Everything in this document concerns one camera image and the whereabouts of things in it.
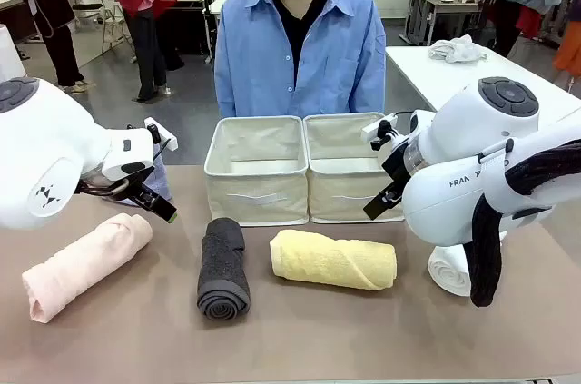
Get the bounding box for pink towel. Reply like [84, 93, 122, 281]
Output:
[21, 212, 153, 324]

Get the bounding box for background grey desk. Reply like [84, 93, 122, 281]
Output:
[408, 0, 485, 47]

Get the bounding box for dark grey towel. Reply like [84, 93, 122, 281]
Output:
[196, 217, 251, 321]

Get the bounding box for white towel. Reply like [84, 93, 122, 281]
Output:
[427, 231, 507, 298]

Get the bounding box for yellow towel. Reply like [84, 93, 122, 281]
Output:
[269, 229, 399, 291]

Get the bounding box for lavender cone-folded towel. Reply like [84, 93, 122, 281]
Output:
[143, 142, 174, 202]

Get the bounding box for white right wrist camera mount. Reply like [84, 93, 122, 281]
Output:
[360, 114, 400, 152]

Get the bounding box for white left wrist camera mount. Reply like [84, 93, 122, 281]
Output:
[143, 117, 179, 153]

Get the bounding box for grey folding chair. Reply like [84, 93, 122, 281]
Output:
[100, 4, 137, 57]

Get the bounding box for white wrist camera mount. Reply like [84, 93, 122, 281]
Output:
[143, 117, 179, 153]
[360, 114, 400, 152]

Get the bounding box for orange garment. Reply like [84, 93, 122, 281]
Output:
[552, 19, 581, 84]

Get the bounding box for bystander in black trousers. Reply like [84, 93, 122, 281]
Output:
[13, 0, 94, 95]

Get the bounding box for bystander with red cloth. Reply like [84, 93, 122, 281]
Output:
[99, 0, 180, 103]

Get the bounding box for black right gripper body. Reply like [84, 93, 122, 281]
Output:
[380, 135, 415, 195]

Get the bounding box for crumpled white cloth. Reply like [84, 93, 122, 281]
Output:
[428, 34, 489, 64]

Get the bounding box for beige fabric storage bin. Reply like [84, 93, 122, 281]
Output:
[203, 115, 310, 227]
[302, 112, 406, 224]

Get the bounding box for person in blue shirt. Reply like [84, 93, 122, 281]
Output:
[213, 0, 388, 119]

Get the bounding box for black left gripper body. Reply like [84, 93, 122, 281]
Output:
[118, 174, 160, 212]

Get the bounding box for white air purifier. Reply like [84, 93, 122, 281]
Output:
[0, 23, 29, 84]

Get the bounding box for white side table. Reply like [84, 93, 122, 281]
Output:
[384, 44, 581, 113]

